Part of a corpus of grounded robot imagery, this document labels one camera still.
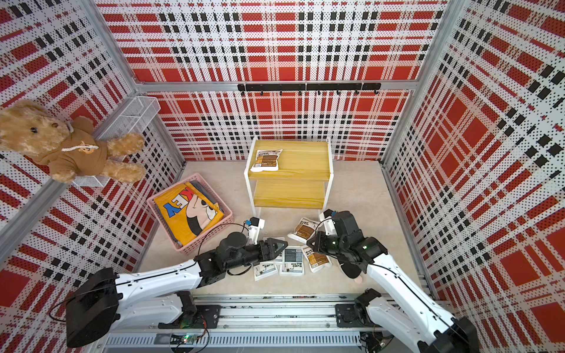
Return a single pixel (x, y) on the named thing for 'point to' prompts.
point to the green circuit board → (189, 338)
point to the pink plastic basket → (228, 212)
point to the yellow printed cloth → (188, 211)
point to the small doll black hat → (350, 270)
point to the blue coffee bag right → (292, 261)
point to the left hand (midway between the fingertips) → (286, 245)
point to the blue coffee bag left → (265, 269)
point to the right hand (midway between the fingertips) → (311, 243)
